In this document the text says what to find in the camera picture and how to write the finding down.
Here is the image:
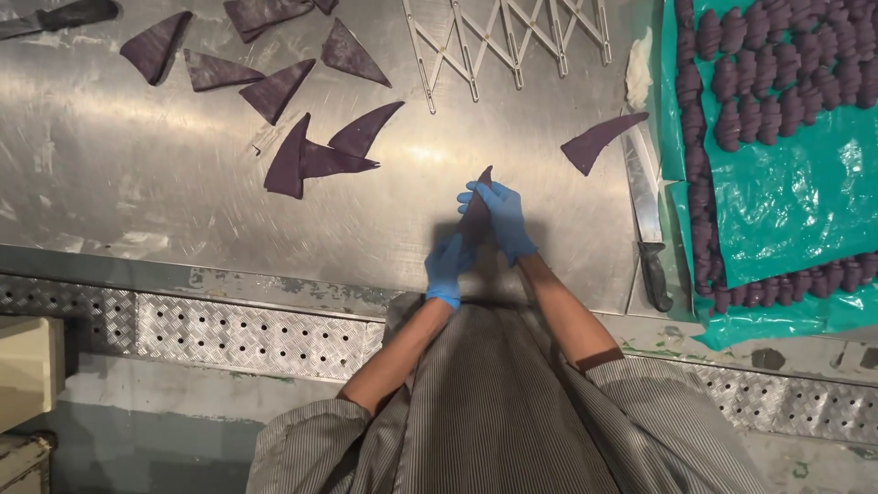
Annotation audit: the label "person's left hand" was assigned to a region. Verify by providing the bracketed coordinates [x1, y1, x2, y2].
[424, 232, 476, 311]

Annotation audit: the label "person's right hand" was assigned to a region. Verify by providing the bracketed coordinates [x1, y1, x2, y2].
[457, 180, 540, 268]

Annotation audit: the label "single purple dough triangle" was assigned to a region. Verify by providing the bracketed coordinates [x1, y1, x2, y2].
[560, 112, 650, 177]
[457, 165, 494, 252]

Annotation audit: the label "expandable metal dough divider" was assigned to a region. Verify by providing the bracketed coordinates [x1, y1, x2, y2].
[401, 0, 613, 115]

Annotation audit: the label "grey striped work clothing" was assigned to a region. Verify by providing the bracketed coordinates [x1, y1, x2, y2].
[246, 294, 771, 494]

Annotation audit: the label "white dough scrap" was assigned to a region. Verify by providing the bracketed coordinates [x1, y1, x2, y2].
[625, 27, 654, 111]

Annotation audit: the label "perforated metal tread plate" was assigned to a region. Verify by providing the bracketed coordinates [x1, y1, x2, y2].
[0, 273, 878, 447]

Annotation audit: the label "group of purple dough pieces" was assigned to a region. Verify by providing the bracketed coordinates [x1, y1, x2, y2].
[119, 0, 406, 200]

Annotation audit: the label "teal plastic sheet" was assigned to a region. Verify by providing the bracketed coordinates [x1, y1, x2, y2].
[658, 0, 878, 352]

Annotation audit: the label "rows of purple rolled croissants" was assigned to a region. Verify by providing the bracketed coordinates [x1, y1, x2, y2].
[674, 0, 878, 315]

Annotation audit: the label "cream box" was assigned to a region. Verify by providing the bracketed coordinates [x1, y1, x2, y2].
[0, 315, 67, 435]

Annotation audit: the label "worn cream crate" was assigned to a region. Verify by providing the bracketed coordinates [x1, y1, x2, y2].
[0, 431, 57, 494]

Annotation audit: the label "black-handled chef knife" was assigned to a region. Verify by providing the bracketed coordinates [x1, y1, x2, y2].
[620, 108, 675, 314]

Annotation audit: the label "dark-handled knife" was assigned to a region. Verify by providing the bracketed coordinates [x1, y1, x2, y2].
[0, 0, 122, 41]

